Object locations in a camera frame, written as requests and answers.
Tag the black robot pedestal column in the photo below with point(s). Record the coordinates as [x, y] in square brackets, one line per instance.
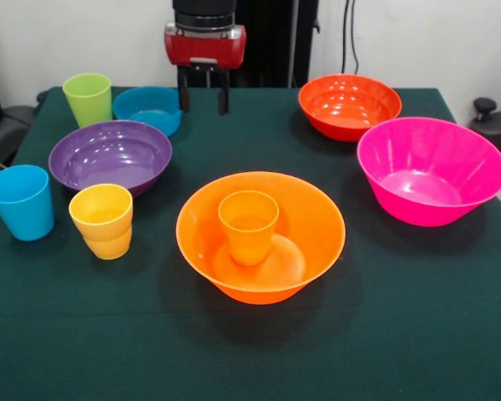
[275, 42]

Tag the large pink plastic bowl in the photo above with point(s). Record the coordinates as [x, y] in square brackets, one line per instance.
[421, 209]

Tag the purple plastic bowl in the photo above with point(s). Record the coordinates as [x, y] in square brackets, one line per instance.
[108, 154]

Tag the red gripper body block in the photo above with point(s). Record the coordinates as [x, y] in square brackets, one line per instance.
[204, 48]

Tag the blue plastic bowl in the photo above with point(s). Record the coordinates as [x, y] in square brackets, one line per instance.
[150, 104]

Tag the yellow plastic cup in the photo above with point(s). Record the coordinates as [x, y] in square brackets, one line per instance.
[104, 238]

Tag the black knobbed equipment stand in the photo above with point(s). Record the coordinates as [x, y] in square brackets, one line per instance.
[488, 125]

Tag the black chair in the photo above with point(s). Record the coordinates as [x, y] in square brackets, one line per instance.
[8, 125]

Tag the red-orange plastic bowl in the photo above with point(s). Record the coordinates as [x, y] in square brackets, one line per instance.
[350, 94]

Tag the large orange plastic bowl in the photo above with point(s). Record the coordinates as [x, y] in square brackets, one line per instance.
[309, 234]

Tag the lime green plastic cup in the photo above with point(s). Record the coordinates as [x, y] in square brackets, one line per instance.
[87, 104]

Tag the blue plastic cup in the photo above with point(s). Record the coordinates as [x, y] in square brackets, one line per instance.
[21, 213]

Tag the orange plastic cup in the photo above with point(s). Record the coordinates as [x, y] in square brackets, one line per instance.
[248, 242]

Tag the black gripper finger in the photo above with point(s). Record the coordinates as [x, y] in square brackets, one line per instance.
[223, 94]
[184, 89]

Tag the dark green table cloth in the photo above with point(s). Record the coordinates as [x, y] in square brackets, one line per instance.
[108, 334]

